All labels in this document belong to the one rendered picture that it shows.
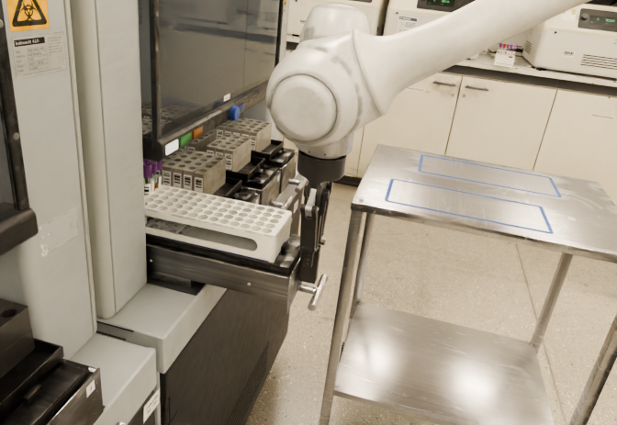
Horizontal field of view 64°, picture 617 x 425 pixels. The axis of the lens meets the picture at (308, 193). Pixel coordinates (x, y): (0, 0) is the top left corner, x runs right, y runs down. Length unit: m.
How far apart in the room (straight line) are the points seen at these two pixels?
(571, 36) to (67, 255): 2.79
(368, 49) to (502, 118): 2.58
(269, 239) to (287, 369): 1.07
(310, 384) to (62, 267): 1.22
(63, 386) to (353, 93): 0.44
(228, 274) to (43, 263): 0.30
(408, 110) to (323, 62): 2.57
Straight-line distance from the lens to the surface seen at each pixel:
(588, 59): 3.13
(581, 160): 3.25
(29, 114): 0.60
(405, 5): 3.04
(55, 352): 0.65
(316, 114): 0.51
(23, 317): 0.65
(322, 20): 0.69
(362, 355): 1.49
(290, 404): 1.72
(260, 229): 0.82
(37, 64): 0.60
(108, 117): 0.71
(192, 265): 0.86
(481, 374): 1.56
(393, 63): 0.56
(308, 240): 0.79
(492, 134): 3.13
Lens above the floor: 1.25
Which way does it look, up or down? 24 degrees down
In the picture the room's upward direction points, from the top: 6 degrees clockwise
